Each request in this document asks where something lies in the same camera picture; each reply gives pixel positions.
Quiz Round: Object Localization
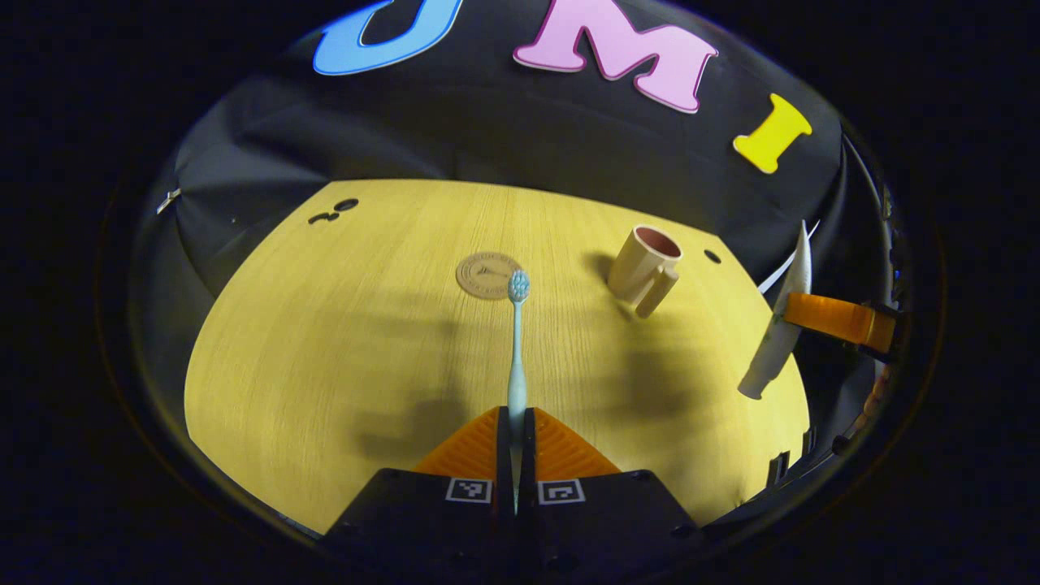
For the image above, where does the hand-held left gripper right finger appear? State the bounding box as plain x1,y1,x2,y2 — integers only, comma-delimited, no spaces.
520,408,706,570

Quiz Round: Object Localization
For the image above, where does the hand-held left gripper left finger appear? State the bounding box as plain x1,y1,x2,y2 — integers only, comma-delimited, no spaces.
325,406,516,570

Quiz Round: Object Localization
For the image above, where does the white toothpaste tube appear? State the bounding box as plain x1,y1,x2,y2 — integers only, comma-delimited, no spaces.
738,221,813,401

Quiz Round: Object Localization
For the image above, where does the light blue toothbrush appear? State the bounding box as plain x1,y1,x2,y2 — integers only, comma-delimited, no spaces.
507,270,531,514

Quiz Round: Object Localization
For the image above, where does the round brown coaster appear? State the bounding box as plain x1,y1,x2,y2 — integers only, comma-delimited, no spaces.
456,252,525,300

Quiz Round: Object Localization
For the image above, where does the beige cup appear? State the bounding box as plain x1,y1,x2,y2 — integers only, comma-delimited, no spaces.
607,225,683,319

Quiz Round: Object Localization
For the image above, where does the black backdrop cloth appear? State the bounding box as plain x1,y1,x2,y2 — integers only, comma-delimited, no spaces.
130,0,903,326

